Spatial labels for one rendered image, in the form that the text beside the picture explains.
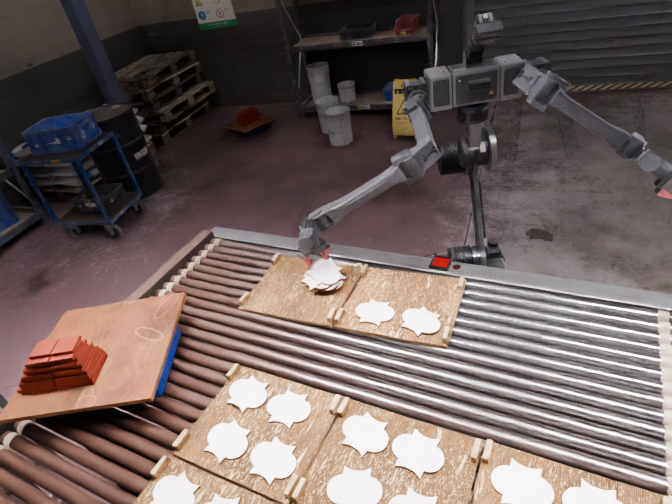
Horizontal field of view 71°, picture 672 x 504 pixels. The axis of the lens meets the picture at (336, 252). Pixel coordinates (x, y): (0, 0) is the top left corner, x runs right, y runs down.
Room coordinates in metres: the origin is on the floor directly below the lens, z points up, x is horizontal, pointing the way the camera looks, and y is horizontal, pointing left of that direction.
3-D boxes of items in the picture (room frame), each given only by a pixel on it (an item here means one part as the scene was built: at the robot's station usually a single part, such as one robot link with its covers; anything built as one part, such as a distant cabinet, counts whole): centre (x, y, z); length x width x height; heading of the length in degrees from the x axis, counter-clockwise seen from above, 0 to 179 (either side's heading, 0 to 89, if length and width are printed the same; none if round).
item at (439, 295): (1.29, -0.20, 0.93); 0.41 x 0.35 x 0.02; 61
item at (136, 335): (1.25, 0.88, 1.03); 0.50 x 0.50 x 0.02; 86
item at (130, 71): (6.89, 1.97, 0.44); 1.31 x 1.00 x 0.87; 154
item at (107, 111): (4.94, 2.02, 0.44); 0.59 x 0.59 x 0.88
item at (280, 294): (1.50, 0.16, 0.93); 0.41 x 0.35 x 0.02; 60
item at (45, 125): (4.24, 2.14, 0.96); 0.50 x 0.38 x 0.21; 79
